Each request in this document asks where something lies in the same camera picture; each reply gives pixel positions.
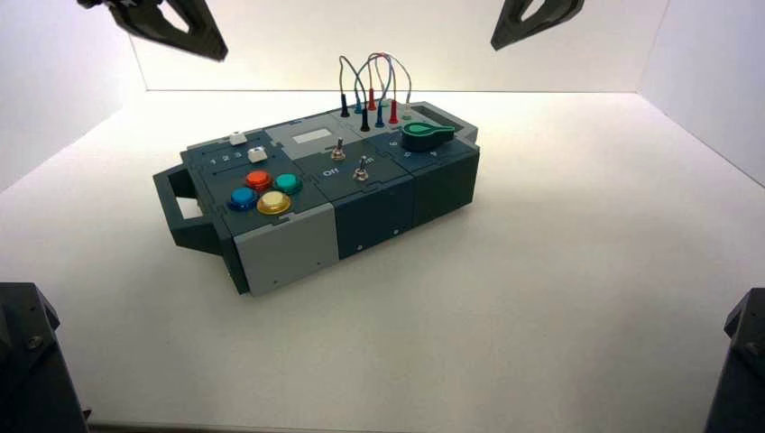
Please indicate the yellow round push button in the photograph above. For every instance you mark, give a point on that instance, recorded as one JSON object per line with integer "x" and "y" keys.
{"x": 274, "y": 203}

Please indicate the grey and teal control box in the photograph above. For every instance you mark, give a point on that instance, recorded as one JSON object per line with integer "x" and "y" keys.
{"x": 382, "y": 209}

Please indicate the green rotary knob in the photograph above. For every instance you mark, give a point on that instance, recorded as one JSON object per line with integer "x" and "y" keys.
{"x": 421, "y": 137}

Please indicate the white display window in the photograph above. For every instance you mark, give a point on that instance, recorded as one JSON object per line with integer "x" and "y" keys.
{"x": 312, "y": 135}

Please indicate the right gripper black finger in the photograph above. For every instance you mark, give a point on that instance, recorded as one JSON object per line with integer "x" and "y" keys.
{"x": 514, "y": 27}

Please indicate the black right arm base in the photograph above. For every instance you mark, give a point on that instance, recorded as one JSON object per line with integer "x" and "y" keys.
{"x": 741, "y": 370}

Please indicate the metal toggle switch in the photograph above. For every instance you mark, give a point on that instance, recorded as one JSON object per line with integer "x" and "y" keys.
{"x": 360, "y": 173}
{"x": 338, "y": 153}

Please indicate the blue round push button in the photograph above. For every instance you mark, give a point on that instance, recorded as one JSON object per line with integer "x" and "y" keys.
{"x": 243, "y": 197}

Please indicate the white slider knob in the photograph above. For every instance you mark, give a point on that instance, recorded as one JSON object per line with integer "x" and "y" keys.
{"x": 256, "y": 155}
{"x": 238, "y": 138}

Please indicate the green round push button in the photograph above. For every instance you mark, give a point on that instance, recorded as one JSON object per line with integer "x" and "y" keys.
{"x": 288, "y": 182}

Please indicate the red round push button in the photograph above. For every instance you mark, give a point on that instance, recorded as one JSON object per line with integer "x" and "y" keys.
{"x": 259, "y": 179}

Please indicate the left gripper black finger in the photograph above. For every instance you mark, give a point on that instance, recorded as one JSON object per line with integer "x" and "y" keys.
{"x": 95, "y": 3}
{"x": 203, "y": 36}

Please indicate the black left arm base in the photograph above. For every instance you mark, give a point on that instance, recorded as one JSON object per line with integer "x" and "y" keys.
{"x": 30, "y": 370}

